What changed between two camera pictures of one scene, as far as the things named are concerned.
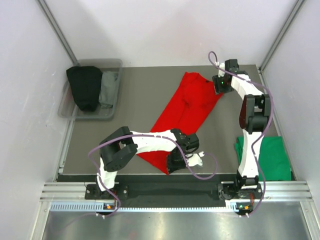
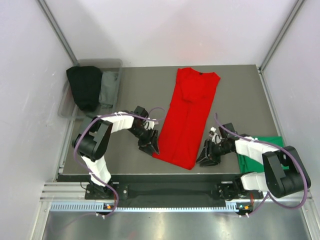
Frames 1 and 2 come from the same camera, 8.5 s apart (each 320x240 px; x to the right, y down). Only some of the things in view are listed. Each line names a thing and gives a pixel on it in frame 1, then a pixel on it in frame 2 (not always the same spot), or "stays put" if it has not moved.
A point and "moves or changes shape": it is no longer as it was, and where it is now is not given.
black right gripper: x=218 y=89 -> x=211 y=162
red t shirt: x=189 y=103 moves or changes shape
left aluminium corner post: x=55 y=27 stays put
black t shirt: x=86 y=82 stays put
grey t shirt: x=107 y=89 stays put
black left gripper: x=172 y=167 -> x=148 y=148
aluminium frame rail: x=276 y=191 stays put
